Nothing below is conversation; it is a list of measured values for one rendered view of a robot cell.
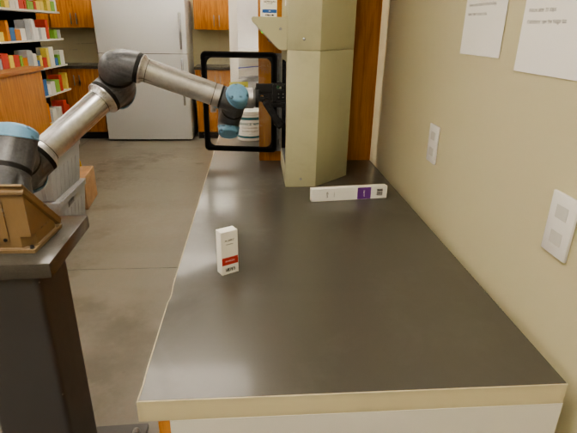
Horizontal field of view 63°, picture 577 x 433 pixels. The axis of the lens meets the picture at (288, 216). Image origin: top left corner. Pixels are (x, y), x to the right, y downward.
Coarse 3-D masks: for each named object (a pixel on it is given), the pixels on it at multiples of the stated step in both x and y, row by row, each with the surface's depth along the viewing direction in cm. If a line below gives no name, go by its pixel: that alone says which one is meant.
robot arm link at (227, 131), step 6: (222, 114) 160; (222, 120) 162; (228, 120) 160; (234, 120) 160; (222, 126) 163; (228, 126) 162; (234, 126) 163; (222, 132) 164; (228, 132) 164; (234, 132) 164; (228, 138) 168
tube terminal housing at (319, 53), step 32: (288, 0) 147; (320, 0) 148; (352, 0) 159; (288, 32) 150; (320, 32) 151; (352, 32) 164; (288, 64) 154; (320, 64) 155; (352, 64) 169; (288, 96) 158; (320, 96) 160; (288, 128) 162; (320, 128) 164; (288, 160) 166; (320, 160) 169
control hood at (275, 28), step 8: (256, 16) 148; (256, 24) 149; (264, 24) 149; (272, 24) 149; (280, 24) 149; (264, 32) 150; (272, 32) 150; (280, 32) 150; (272, 40) 151; (280, 40) 151; (280, 48) 152
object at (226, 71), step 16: (208, 64) 185; (224, 64) 185; (240, 64) 184; (256, 64) 184; (224, 80) 187; (240, 80) 187; (256, 80) 186; (256, 112) 191; (240, 128) 194; (256, 128) 193; (224, 144) 197; (240, 144) 196; (256, 144) 196
